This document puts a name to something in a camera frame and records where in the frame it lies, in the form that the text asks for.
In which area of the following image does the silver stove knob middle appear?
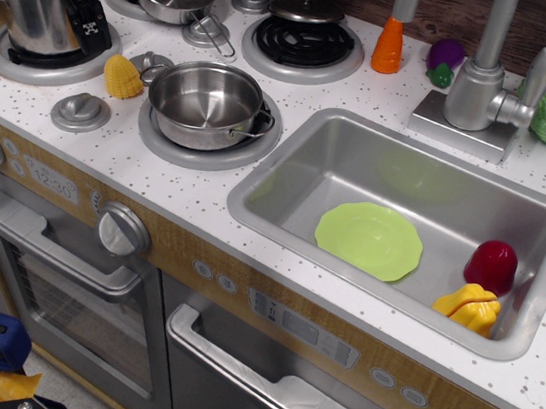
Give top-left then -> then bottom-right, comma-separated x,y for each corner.
130,51 -> 174,85

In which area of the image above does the silver stove knob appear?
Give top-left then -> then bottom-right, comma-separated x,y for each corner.
51,93 -> 111,133
182,15 -> 229,50
231,0 -> 273,16
130,51 -> 174,85

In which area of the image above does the yellow toy corn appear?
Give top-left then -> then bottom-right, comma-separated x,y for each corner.
103,54 -> 144,100

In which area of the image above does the silver stove knob center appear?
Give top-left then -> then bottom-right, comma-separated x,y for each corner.
182,15 -> 229,50

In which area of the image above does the silver stove knob front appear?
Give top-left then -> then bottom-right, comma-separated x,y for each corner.
51,93 -> 111,133

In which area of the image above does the silver stove knob back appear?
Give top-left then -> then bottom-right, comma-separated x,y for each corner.
231,0 -> 273,16

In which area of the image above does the steel pan front burner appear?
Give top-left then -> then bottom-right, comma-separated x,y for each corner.
140,61 -> 276,152

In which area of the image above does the tall steel pot with lid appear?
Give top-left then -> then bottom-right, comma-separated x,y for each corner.
0,0 -> 81,56

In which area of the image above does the digital clock panel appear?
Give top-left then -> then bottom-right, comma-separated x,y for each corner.
23,155 -> 80,205

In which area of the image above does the small steel pot lid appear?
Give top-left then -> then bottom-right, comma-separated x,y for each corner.
268,0 -> 345,24

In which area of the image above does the back right black burner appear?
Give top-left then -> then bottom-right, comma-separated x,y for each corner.
241,16 -> 364,85

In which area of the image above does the oven dial knob right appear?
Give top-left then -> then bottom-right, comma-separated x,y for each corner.
95,201 -> 151,256

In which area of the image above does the orange toy carrot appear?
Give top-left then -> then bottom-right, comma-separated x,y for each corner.
370,17 -> 404,74

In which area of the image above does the silver sink basin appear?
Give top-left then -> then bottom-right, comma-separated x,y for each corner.
227,108 -> 546,361

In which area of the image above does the toy oven door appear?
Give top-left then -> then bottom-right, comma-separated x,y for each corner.
0,177 -> 173,409

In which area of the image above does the purple toy eggplant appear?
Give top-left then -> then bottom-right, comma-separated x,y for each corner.
426,38 -> 465,88

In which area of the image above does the light green plastic plate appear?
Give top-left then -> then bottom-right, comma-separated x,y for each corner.
315,202 -> 424,283

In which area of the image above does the silver toy faucet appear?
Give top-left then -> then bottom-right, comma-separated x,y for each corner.
408,0 -> 546,164

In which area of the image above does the toy dishwasher door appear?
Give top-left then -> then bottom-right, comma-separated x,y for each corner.
162,275 -> 382,409

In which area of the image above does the dishwasher control panel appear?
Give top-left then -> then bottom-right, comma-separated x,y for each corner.
248,287 -> 360,370

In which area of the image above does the red toy cup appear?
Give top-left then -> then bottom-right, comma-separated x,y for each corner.
463,239 -> 518,297

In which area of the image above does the yellow toy bell pepper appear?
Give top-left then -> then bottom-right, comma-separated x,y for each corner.
431,283 -> 501,338

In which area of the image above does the front left burner ring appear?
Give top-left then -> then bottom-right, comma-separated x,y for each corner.
0,14 -> 125,95

